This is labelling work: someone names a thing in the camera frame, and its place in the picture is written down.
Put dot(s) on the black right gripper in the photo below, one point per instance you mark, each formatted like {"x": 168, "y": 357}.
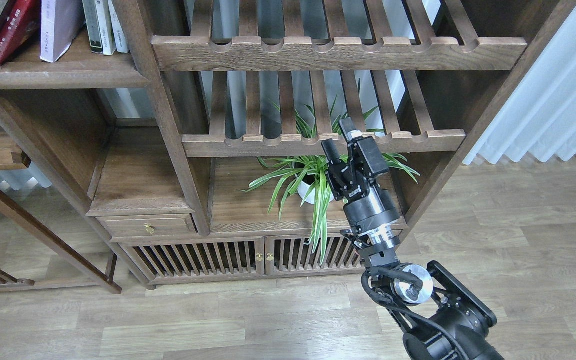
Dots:
{"x": 370, "y": 210}

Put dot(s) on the white lavender paperback book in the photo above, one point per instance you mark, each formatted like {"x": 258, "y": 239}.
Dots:
{"x": 61, "y": 21}

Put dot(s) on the red paperback book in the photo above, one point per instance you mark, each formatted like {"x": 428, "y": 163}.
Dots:
{"x": 24, "y": 20}

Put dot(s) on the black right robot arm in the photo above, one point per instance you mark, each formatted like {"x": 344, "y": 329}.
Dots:
{"x": 441, "y": 319}

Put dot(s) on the green spider plant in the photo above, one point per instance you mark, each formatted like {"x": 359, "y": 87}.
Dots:
{"x": 293, "y": 170}

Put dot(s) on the white plant pot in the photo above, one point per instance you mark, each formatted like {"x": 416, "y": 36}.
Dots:
{"x": 309, "y": 192}

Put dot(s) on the dark wooden bookshelf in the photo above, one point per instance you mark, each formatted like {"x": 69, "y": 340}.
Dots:
{"x": 165, "y": 134}

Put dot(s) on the white pleated curtain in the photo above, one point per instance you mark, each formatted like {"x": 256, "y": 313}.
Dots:
{"x": 539, "y": 119}

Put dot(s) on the brass drawer knob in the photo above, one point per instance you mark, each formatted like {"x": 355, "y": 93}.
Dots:
{"x": 149, "y": 228}

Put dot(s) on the white upright book right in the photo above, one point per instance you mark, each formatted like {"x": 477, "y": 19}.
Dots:
{"x": 119, "y": 34}

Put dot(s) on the white upright book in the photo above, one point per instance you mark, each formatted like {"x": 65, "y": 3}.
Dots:
{"x": 99, "y": 27}
{"x": 119, "y": 34}

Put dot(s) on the white upright book left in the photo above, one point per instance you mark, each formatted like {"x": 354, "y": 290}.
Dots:
{"x": 99, "y": 27}

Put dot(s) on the wooden side furniture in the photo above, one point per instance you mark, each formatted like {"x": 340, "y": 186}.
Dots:
{"x": 13, "y": 158}

